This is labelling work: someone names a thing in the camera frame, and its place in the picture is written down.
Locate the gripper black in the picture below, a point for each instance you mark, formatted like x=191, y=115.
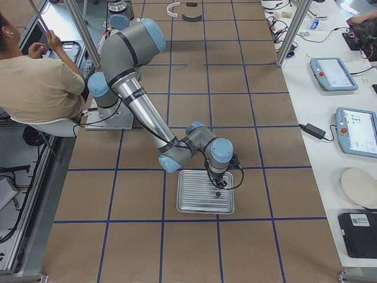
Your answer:
x=217, y=177

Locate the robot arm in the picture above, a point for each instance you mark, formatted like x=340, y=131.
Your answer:
x=121, y=13
x=117, y=84

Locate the ribbed metal tray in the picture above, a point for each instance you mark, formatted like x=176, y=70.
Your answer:
x=196, y=194

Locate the black power adapter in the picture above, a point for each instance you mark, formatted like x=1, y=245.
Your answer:
x=313, y=130

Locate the beige round plate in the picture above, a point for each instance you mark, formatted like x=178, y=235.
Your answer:
x=360, y=187

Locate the near teach pendant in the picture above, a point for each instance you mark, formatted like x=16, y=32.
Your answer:
x=356, y=131

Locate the teach pendant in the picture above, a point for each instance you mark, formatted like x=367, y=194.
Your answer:
x=332, y=75
x=356, y=131

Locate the black laptop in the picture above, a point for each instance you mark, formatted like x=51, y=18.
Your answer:
x=359, y=234

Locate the far teach pendant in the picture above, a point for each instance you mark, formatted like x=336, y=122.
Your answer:
x=332, y=75

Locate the white chair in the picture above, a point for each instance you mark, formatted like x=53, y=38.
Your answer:
x=59, y=127

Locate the dark brake shoe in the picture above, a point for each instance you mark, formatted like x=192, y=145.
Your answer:
x=192, y=18

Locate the white curved plastic part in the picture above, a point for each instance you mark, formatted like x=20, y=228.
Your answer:
x=170, y=9

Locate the seated person beige shirt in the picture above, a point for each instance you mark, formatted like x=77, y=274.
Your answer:
x=42, y=86

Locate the long metal rod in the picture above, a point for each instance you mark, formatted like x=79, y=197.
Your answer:
x=38, y=11

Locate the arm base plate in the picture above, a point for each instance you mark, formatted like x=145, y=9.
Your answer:
x=116, y=117

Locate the aluminium frame post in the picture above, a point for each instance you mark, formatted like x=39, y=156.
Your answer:
x=294, y=26

